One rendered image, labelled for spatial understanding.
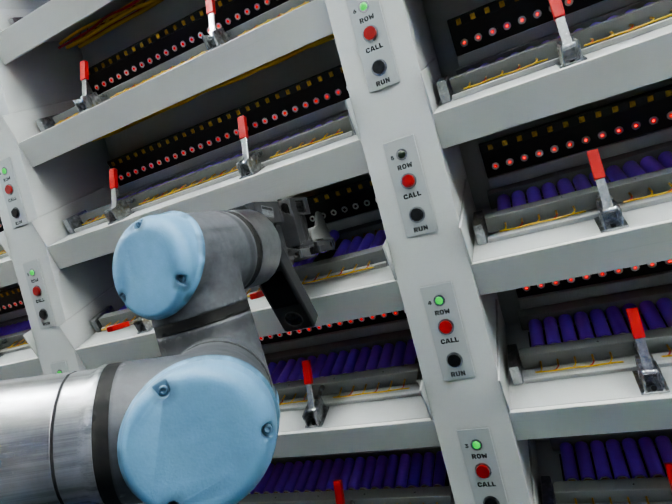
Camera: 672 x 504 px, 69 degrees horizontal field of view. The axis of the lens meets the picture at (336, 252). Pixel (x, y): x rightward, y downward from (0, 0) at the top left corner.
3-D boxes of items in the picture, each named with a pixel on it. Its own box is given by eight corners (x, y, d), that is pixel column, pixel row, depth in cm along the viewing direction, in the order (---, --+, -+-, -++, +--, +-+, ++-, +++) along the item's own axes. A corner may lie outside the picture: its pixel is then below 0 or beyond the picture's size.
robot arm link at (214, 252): (120, 338, 44) (88, 230, 44) (207, 308, 55) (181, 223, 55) (202, 315, 40) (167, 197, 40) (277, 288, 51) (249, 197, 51)
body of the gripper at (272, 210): (310, 197, 67) (266, 197, 56) (326, 258, 67) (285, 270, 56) (264, 211, 70) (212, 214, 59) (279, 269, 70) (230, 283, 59)
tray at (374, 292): (408, 309, 65) (384, 246, 62) (87, 370, 88) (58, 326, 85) (424, 245, 82) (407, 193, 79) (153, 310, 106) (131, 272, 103)
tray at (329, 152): (372, 171, 64) (334, 66, 60) (59, 269, 88) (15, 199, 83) (397, 136, 82) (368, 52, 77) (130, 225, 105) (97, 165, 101)
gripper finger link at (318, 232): (339, 207, 75) (310, 210, 67) (349, 244, 75) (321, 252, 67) (322, 212, 77) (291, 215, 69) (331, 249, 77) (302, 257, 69)
